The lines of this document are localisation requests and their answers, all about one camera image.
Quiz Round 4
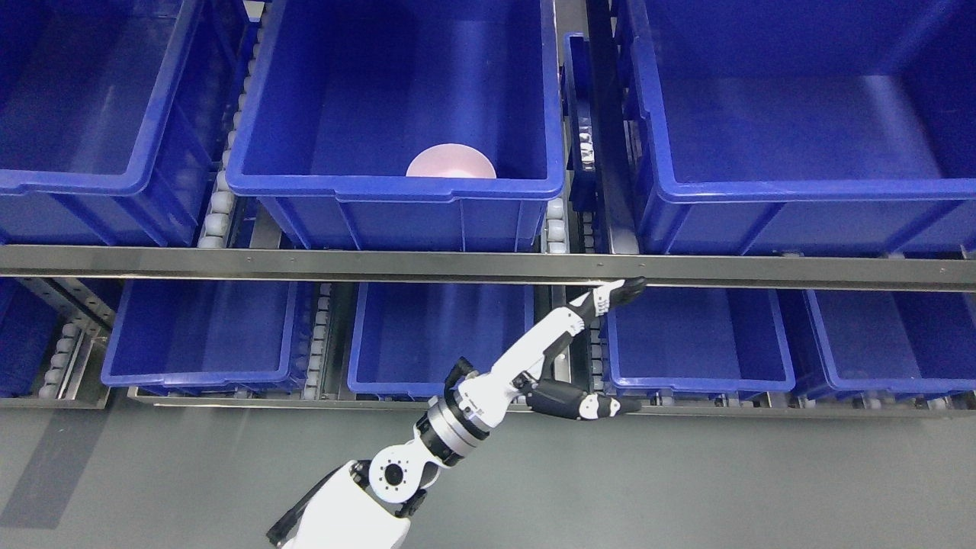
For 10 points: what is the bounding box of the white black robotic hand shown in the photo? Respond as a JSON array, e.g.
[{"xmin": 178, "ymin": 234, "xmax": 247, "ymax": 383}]
[{"xmin": 444, "ymin": 277, "xmax": 647, "ymax": 432}]

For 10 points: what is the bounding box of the pink bowl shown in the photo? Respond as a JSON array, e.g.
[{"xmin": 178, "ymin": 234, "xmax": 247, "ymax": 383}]
[{"xmin": 406, "ymin": 143, "xmax": 497, "ymax": 178}]

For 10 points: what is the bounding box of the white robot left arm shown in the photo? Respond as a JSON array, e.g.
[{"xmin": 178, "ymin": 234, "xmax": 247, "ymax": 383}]
[{"xmin": 266, "ymin": 358, "xmax": 512, "ymax": 548}]

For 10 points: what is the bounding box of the steel shelf rack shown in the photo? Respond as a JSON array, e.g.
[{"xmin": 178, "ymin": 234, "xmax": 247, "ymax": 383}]
[{"xmin": 0, "ymin": 0, "xmax": 976, "ymax": 420}]

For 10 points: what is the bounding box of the lower middle blue bin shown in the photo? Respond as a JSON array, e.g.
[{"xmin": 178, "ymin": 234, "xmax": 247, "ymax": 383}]
[{"xmin": 346, "ymin": 284, "xmax": 535, "ymax": 400}]

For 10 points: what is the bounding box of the blue bin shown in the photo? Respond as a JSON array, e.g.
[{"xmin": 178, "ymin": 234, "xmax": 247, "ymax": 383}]
[
  {"xmin": 101, "ymin": 279, "xmax": 316, "ymax": 396},
  {"xmin": 1, "ymin": 1, "xmax": 255, "ymax": 247},
  {"xmin": 615, "ymin": 1, "xmax": 975, "ymax": 257},
  {"xmin": 602, "ymin": 287, "xmax": 796, "ymax": 399},
  {"xmin": 346, "ymin": 284, "xmax": 535, "ymax": 400},
  {"xmin": 226, "ymin": 1, "xmax": 564, "ymax": 252},
  {"xmin": 778, "ymin": 291, "xmax": 975, "ymax": 400}
]

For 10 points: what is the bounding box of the upper middle blue bin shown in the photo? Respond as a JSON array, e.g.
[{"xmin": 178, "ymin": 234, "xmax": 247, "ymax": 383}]
[{"xmin": 226, "ymin": 1, "xmax": 564, "ymax": 252}]

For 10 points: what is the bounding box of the lower far right blue bin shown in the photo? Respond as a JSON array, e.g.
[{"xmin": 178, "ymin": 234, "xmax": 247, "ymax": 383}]
[{"xmin": 778, "ymin": 291, "xmax": 975, "ymax": 400}]

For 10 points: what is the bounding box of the upper right blue bin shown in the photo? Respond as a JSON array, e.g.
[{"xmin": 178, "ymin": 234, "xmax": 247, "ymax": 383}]
[{"xmin": 615, "ymin": 1, "xmax": 975, "ymax": 257}]

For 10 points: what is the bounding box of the lower left blue bin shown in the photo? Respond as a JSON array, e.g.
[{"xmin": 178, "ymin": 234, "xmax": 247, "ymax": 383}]
[{"xmin": 101, "ymin": 279, "xmax": 316, "ymax": 396}]

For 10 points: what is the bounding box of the upper left blue bin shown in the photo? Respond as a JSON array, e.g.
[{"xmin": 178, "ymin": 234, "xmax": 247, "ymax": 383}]
[{"xmin": 1, "ymin": 1, "xmax": 255, "ymax": 247}]

